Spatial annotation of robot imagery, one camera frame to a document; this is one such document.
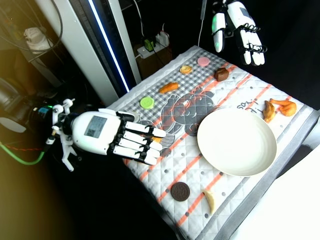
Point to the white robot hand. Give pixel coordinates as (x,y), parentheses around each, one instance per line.
(241,15)
(97,135)

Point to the brown fried food piece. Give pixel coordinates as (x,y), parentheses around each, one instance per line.
(221,74)

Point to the white round plate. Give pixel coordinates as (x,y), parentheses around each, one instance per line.
(236,142)

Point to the green round toy disc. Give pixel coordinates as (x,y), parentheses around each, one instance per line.
(147,102)

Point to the pink round toy disc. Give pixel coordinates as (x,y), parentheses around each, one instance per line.
(203,61)

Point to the yellow swirl toy pastry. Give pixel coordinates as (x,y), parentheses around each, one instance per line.
(186,69)

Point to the white charger plug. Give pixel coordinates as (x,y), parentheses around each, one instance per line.
(162,38)

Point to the grey quilt with bear print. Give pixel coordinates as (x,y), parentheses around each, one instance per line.
(175,170)

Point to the orange toy fried roll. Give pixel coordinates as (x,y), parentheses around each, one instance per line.
(169,87)

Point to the brown cardboard box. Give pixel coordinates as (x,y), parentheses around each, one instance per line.
(155,65)

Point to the white power strip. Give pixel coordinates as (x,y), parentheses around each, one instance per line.
(146,52)

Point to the green plug adapter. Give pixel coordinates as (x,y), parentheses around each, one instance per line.
(148,45)

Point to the chocolate sandwich cookie toy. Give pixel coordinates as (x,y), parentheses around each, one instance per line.
(180,191)

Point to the brown fried toy dumpling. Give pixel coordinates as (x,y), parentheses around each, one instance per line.
(268,111)

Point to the orange toy chicken drumstick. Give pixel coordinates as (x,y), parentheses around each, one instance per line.
(287,108)

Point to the white crumpled object on shelf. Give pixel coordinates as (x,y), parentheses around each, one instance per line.
(37,37)

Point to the white toy dumpling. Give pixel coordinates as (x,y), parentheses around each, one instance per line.
(210,200)

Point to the white post with blue light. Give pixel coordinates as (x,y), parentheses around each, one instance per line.
(75,50)

